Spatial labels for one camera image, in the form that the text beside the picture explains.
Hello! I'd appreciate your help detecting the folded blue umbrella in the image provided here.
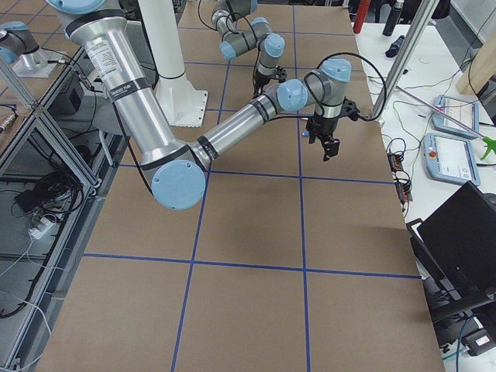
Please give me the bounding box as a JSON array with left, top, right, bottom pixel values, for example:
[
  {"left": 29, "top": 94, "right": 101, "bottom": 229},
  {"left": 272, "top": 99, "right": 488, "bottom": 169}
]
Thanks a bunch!
[{"left": 384, "top": 35, "right": 405, "bottom": 58}]

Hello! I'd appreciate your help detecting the black laptop on stand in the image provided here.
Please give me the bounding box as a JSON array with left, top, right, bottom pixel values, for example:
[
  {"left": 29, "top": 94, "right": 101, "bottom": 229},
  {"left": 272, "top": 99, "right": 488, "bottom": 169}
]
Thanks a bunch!
[{"left": 407, "top": 181, "right": 495, "bottom": 327}]

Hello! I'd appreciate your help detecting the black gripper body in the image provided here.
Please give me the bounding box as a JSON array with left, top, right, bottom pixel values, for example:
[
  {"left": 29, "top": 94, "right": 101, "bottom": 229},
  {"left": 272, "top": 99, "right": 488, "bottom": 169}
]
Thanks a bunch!
[
  {"left": 253, "top": 65, "right": 287, "bottom": 91},
  {"left": 305, "top": 115, "right": 338, "bottom": 144}
]

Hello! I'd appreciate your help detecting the far teach pendant tablet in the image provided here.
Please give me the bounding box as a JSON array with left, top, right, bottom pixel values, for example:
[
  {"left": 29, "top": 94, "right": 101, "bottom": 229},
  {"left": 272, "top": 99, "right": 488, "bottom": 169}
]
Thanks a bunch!
[{"left": 432, "top": 95, "right": 479, "bottom": 139}]

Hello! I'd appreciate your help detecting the teach pendant tablet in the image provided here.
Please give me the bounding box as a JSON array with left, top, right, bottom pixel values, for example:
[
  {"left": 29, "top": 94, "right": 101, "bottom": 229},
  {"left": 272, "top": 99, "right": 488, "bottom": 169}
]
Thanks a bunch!
[
  {"left": 432, "top": 95, "right": 479, "bottom": 139},
  {"left": 422, "top": 133, "right": 481, "bottom": 186}
]

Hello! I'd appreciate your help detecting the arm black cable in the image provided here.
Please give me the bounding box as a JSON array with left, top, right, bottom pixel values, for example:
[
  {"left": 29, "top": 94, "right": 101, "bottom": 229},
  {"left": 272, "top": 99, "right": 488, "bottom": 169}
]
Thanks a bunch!
[{"left": 304, "top": 53, "right": 388, "bottom": 123}]

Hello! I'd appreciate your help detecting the near teach pendant tablet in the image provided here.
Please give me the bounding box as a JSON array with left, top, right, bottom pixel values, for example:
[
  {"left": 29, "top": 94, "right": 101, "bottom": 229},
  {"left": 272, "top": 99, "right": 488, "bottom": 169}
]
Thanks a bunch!
[{"left": 422, "top": 133, "right": 481, "bottom": 186}]

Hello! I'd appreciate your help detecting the silver stand green clip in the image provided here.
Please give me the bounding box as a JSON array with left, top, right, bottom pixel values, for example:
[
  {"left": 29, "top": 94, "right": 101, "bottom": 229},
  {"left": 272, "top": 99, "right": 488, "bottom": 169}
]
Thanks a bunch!
[{"left": 396, "top": 85, "right": 496, "bottom": 160}]

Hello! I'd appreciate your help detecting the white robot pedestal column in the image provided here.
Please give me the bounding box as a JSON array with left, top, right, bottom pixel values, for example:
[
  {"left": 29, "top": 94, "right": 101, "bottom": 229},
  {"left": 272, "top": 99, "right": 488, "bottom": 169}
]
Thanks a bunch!
[{"left": 138, "top": 0, "right": 185, "bottom": 80}]

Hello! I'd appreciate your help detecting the aluminium frame post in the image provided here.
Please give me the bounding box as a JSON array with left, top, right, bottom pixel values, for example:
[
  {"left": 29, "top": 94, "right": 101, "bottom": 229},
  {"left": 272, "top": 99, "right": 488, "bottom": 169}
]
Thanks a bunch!
[{"left": 372, "top": 0, "right": 439, "bottom": 120}]

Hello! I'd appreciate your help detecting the black bottle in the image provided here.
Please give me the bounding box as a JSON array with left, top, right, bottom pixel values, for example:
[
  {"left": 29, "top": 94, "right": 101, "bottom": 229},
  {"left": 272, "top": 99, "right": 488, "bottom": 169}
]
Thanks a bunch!
[{"left": 382, "top": 0, "right": 404, "bottom": 36}]

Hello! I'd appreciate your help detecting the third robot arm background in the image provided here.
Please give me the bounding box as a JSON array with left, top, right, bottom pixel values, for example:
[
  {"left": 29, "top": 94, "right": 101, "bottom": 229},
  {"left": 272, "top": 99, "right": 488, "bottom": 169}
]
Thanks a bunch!
[{"left": 1, "top": 21, "right": 57, "bottom": 78}]

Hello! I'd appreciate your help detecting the red cylinder bottle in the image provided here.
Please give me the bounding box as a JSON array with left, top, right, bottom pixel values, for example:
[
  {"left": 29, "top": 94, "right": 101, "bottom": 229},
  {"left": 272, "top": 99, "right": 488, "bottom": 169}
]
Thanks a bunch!
[{"left": 353, "top": 0, "right": 371, "bottom": 34}]

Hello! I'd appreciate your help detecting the aluminium side frame rack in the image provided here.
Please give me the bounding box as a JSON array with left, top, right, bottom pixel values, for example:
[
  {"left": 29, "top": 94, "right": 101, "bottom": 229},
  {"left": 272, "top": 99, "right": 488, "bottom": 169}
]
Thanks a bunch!
[{"left": 1, "top": 43, "right": 124, "bottom": 371}]

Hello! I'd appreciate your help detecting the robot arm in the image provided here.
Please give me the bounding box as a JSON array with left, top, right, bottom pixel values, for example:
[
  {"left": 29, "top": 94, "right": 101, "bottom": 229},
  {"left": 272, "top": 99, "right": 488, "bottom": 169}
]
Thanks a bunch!
[
  {"left": 212, "top": 1, "right": 287, "bottom": 97},
  {"left": 49, "top": 1, "right": 351, "bottom": 210}
]

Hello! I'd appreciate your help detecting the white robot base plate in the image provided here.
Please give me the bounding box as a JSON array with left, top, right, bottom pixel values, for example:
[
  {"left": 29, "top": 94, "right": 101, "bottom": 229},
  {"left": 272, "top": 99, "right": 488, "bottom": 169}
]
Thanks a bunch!
[{"left": 154, "top": 75, "right": 208, "bottom": 128}]

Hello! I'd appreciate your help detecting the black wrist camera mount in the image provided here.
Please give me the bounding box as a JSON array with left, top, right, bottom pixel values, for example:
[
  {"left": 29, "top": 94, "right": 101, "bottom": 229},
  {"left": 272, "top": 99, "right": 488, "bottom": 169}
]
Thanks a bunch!
[{"left": 339, "top": 98, "right": 361, "bottom": 122}]

